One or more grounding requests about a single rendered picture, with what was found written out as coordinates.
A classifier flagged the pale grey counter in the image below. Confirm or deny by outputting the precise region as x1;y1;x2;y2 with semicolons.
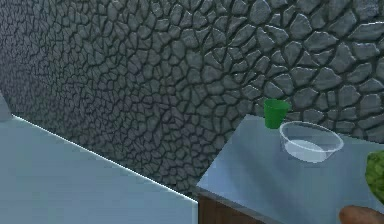
0;113;200;224

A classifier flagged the clear glass bowl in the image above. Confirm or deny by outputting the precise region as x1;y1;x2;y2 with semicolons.
279;121;345;164

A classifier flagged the grey top wooden counter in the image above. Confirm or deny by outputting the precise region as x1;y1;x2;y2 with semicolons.
195;113;384;224

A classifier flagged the green watermelon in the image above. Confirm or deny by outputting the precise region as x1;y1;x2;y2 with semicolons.
364;150;384;205

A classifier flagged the green plastic cup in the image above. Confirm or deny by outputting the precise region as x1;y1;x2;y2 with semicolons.
263;98;292;130

